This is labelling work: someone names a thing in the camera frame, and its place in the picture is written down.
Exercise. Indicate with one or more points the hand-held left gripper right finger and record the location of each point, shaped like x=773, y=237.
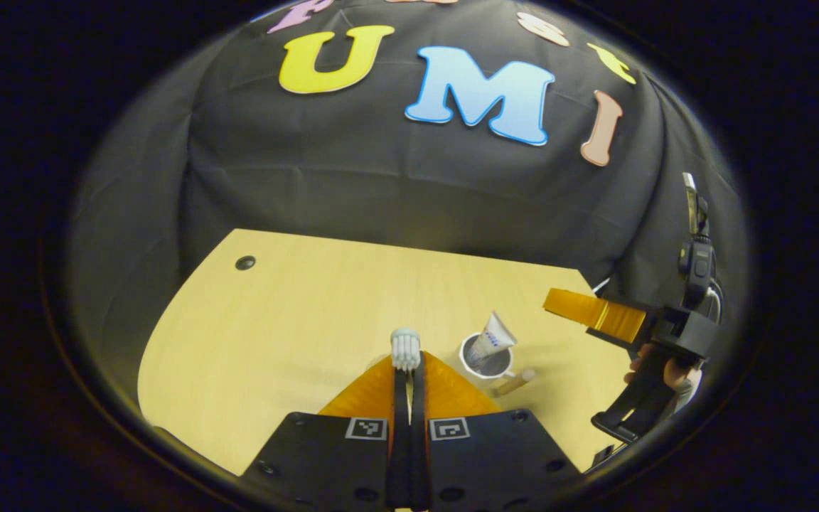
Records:
x=420, y=455

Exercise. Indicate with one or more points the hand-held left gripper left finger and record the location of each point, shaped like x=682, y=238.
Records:
x=400, y=455

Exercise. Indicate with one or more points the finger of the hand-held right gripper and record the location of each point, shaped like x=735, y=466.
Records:
x=594, y=313

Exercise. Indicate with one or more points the white toothbrush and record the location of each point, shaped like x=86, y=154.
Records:
x=405, y=348

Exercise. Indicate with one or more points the white toothpaste tube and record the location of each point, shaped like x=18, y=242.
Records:
x=491, y=341

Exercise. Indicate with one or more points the black desk grommet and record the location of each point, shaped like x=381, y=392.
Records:
x=244, y=262

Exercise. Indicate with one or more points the black backdrop cloth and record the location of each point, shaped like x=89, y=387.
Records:
x=381, y=178

